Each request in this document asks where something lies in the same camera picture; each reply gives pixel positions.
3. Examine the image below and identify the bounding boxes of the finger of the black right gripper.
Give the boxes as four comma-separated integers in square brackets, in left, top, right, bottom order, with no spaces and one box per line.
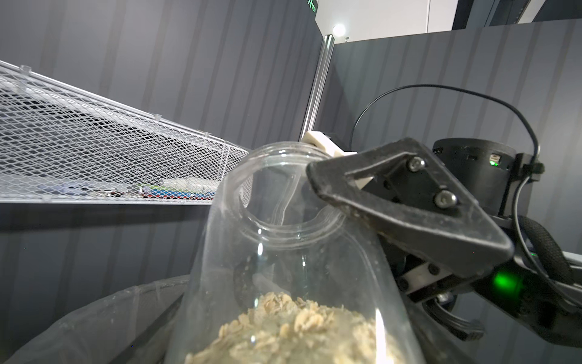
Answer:
[422,299,484,341]
[306,138,515,278]

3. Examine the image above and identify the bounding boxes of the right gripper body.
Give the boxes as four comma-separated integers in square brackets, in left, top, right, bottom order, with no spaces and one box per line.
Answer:
[381,154,515,303]

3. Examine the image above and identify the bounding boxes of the oatmeal jar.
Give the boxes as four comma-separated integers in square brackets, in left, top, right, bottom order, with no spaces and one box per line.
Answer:
[165,142,424,363]

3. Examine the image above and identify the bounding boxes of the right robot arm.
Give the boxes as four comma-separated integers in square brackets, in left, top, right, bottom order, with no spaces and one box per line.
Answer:
[307,138,581,348]

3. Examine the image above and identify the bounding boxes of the pens in white basket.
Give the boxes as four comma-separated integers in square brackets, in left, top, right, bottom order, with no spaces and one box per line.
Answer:
[38,177,219,201]

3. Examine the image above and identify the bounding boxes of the clear plastic bin liner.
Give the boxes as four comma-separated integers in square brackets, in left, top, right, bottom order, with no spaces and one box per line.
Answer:
[7,275,189,363]

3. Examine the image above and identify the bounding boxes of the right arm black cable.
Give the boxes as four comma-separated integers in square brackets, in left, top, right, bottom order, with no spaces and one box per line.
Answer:
[349,83,582,310]

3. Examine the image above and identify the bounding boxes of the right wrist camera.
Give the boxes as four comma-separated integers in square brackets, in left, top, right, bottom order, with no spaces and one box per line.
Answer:
[300,131,356,158]

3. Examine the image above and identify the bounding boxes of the white wire wall basket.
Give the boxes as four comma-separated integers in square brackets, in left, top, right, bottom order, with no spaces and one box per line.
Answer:
[1,63,247,205]

